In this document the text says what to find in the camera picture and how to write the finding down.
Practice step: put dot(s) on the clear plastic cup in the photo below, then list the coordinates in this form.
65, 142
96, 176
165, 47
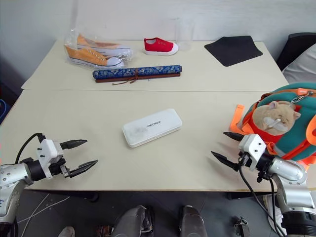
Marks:
184, 34

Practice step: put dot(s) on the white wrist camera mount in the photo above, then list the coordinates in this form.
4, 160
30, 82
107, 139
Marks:
253, 146
48, 150

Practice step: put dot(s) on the blue patterned rolled scroll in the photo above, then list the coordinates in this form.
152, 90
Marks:
135, 72

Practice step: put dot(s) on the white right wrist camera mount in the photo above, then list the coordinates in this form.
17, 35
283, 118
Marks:
253, 146

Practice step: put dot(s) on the red child's shoe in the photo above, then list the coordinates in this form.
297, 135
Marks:
159, 47

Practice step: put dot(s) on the grey shoe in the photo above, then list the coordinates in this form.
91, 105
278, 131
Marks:
66, 232

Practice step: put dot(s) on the orange canvas sneaker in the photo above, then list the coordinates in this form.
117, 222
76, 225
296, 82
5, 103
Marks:
91, 57
103, 45

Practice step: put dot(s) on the white rectangular case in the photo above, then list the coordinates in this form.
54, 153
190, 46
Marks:
151, 128

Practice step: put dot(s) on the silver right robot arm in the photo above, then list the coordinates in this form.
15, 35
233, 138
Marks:
288, 170

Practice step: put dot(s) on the green and orange backpack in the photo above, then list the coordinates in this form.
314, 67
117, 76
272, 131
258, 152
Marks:
291, 145

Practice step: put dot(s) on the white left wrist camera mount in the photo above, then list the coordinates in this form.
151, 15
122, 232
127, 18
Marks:
48, 150

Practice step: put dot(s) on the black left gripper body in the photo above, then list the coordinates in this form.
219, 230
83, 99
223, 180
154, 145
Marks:
59, 168

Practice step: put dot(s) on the light grey cushion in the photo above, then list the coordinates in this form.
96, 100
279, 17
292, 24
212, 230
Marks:
302, 66

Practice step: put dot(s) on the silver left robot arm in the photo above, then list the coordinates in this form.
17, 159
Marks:
10, 172

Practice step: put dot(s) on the black mouse pad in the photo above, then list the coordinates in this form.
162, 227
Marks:
233, 50

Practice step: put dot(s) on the tan hamster plush toy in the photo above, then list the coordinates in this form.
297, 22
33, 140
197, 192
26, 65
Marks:
274, 118

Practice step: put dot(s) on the orange sneakers in plastic bag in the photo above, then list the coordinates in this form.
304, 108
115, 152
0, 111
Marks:
74, 39

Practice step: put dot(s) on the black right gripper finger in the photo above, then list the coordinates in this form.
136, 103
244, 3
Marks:
224, 159
234, 136

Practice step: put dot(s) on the blue object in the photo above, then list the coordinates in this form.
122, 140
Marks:
3, 111

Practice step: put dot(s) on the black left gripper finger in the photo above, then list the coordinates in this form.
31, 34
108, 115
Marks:
74, 143
84, 167

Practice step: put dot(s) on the black chair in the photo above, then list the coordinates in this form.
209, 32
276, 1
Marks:
295, 42

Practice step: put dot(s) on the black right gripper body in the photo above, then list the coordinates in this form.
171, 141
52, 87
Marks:
245, 160

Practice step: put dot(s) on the black metal bracket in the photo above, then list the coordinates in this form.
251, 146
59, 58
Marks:
242, 225

